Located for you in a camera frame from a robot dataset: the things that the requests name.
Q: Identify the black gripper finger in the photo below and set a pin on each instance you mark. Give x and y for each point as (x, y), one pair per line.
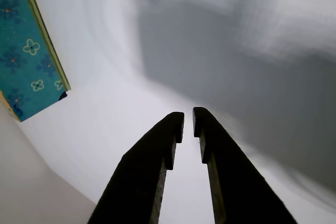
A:
(141, 176)
(236, 187)

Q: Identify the floral yellow and teal box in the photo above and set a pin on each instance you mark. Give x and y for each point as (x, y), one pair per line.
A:
(23, 51)

